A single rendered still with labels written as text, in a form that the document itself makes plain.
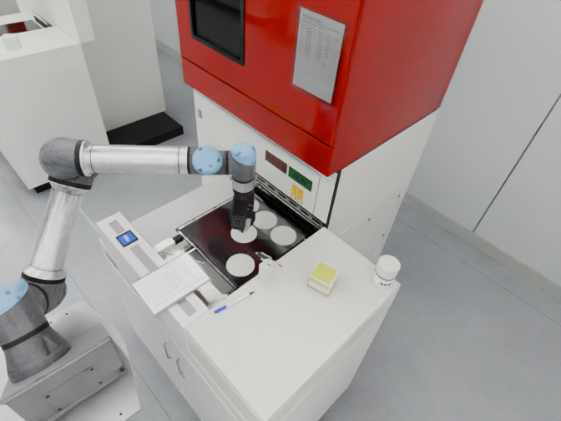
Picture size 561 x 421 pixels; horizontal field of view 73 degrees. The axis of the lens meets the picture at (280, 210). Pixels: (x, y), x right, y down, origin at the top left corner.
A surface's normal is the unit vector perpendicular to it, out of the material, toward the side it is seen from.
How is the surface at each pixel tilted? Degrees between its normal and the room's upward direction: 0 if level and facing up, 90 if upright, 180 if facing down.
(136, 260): 0
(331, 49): 90
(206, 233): 0
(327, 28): 90
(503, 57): 90
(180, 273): 0
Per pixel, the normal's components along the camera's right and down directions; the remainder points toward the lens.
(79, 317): 0.07, -0.71
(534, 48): -0.72, 0.45
